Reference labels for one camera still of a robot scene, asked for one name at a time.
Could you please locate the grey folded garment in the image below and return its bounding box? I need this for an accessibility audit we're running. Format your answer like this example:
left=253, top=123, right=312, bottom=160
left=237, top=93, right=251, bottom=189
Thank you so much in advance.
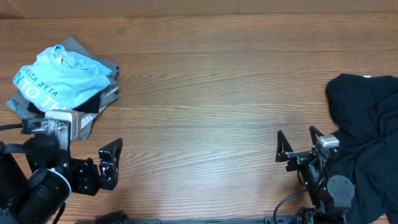
left=10, top=37, right=119, bottom=140

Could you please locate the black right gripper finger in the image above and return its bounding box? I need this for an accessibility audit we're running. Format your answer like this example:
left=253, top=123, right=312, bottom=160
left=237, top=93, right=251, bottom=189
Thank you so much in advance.
left=275, top=131, right=294, bottom=162
left=309, top=126, right=323, bottom=146

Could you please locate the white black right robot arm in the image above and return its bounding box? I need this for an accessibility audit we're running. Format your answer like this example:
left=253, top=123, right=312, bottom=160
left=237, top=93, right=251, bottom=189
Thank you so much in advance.
left=272, top=126, right=355, bottom=224

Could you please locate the light blue folded garment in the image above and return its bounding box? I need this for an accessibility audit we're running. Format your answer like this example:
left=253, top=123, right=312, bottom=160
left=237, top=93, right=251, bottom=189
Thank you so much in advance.
left=6, top=100, right=31, bottom=118

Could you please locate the black crumpled garment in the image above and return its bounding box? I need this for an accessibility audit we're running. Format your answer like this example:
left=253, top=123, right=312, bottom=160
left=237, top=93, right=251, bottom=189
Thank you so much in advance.
left=326, top=73, right=397, bottom=223

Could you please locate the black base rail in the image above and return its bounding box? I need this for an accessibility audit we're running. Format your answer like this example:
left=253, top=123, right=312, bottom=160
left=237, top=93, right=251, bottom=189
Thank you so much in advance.
left=92, top=210, right=303, bottom=224

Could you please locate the light blue printed t-shirt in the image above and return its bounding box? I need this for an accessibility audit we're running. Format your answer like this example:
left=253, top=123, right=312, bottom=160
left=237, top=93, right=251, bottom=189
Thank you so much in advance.
left=13, top=45, right=112, bottom=112

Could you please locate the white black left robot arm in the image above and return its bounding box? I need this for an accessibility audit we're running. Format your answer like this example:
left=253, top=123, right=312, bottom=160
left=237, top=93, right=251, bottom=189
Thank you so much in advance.
left=1, top=138, right=123, bottom=223

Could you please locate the black folded garment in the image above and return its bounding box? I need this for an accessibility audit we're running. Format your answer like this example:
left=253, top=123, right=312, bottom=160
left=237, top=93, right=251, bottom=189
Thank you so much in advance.
left=27, top=91, right=101, bottom=115

